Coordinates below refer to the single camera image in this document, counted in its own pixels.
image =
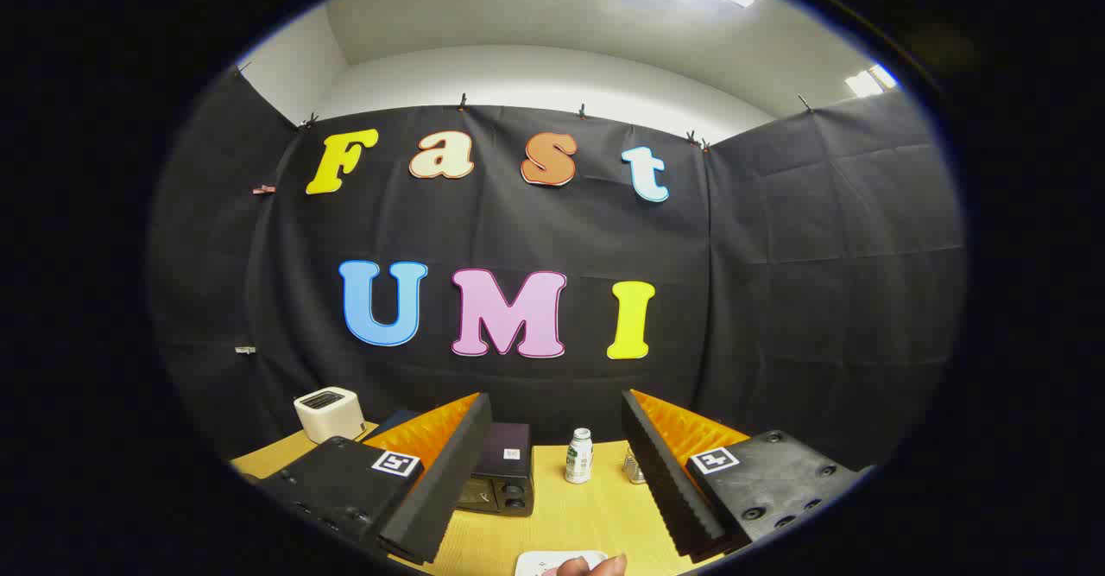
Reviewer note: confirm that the black toaster oven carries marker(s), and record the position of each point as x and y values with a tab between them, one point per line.
509	472

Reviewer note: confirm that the white bread toaster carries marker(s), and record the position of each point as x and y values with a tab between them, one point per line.
328	416

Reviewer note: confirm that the ceiling light panel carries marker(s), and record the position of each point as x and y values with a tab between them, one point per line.
868	82

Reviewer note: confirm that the white square plate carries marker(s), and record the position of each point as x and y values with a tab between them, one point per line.
535	563

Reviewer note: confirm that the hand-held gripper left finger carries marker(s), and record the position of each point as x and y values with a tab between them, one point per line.
449	472

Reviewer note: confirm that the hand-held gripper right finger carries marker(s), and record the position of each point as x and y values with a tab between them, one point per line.
660	472

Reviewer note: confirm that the row of black cloth clips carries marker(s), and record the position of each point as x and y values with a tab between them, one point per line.
463	102

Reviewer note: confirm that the white bottle green label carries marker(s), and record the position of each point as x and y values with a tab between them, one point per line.
579	459

